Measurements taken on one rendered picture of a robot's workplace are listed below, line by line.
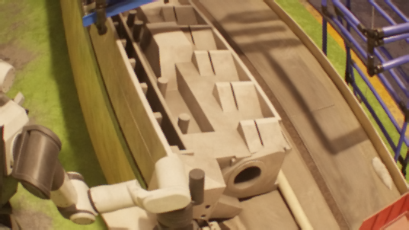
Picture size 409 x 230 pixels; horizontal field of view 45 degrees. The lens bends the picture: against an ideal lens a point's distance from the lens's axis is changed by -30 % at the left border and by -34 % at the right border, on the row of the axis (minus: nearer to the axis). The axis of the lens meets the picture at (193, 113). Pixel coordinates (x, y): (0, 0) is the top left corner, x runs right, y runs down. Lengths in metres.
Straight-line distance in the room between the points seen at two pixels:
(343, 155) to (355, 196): 0.22
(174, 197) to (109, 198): 0.16
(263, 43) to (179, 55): 0.54
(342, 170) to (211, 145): 0.52
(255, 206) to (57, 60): 2.29
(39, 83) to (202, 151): 2.12
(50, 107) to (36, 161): 2.28
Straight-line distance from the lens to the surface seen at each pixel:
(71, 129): 3.32
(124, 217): 1.78
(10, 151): 1.29
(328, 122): 2.20
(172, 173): 1.48
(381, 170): 2.02
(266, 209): 1.87
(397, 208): 1.81
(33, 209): 2.91
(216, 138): 1.79
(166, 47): 2.08
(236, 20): 2.68
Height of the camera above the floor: 2.12
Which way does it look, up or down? 39 degrees down
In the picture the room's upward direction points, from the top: 1 degrees clockwise
